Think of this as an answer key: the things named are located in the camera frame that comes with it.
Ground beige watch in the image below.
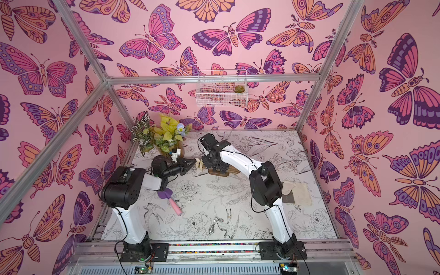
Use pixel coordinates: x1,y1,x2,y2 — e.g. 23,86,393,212
195,158,204,171

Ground silver metal keychain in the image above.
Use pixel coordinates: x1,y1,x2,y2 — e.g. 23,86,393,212
208,217,220,235

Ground amber vase with plants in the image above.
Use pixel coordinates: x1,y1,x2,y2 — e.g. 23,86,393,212
131,112,193,157

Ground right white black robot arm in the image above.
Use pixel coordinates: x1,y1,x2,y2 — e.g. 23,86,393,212
197,133,308,260

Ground purple pink toy shovel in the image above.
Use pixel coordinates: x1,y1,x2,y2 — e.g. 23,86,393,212
158,188,183,216

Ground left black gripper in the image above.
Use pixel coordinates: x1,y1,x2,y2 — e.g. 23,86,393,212
163,159,197,180

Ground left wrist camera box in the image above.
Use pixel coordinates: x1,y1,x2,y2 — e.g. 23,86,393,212
170,148,182,163

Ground white wire wall basket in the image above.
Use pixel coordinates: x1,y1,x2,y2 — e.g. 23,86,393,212
194,69,249,108

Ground small succulent plant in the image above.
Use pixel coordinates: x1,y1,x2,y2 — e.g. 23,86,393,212
233,85,246,94

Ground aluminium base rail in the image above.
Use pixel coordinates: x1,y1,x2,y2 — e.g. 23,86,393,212
66,239,363,275

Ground wooden watch stand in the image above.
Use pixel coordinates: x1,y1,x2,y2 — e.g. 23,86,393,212
208,166,241,177

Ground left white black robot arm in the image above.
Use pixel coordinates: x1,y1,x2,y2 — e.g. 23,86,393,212
101,155,197,262

